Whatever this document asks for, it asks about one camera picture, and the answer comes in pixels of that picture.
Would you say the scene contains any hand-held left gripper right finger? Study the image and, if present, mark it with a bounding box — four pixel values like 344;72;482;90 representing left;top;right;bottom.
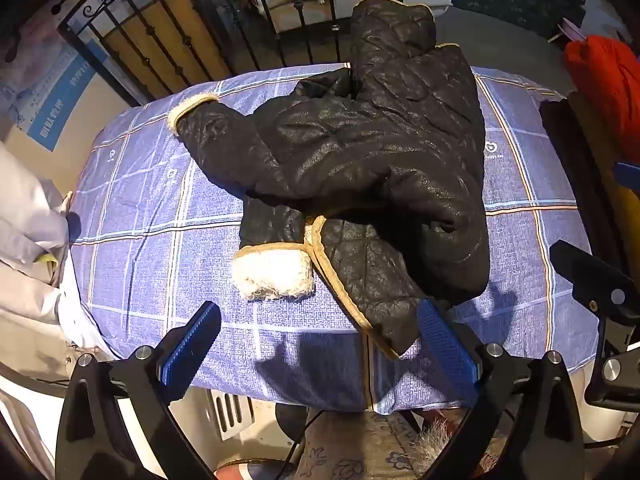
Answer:
415;297;586;480

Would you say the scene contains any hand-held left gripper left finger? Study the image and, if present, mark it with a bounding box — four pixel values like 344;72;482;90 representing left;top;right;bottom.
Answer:
55;300;223;480

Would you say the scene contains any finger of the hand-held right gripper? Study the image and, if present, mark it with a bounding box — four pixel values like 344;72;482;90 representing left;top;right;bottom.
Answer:
549;239;635;318
614;161;640;190

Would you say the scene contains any black quilted fur-trimmed jacket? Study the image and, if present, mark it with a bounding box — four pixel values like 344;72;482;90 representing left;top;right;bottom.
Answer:
167;0;492;361

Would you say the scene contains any person in grey clothes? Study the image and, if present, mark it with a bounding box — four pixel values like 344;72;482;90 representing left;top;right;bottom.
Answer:
0;140;76;381

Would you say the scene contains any white vented appliance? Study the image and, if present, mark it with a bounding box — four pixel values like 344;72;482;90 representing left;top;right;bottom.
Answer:
206;389;257;442

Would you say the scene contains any red padded jacket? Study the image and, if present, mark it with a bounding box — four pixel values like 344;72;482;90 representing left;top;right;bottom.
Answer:
565;35;640;163

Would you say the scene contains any blue plaid bedsheet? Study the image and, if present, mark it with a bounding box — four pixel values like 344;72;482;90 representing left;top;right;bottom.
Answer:
67;62;601;415

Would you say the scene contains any wooden board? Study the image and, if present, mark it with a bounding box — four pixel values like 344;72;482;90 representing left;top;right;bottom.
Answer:
102;0;223;98

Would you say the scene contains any black iron railing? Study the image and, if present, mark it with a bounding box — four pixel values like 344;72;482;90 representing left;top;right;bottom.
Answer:
57;0;407;107

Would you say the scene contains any black cable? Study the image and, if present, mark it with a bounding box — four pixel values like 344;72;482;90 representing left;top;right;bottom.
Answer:
280;407;323;480

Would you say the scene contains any blue and white wall poster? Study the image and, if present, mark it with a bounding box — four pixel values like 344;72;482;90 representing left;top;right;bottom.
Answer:
0;10;97;152

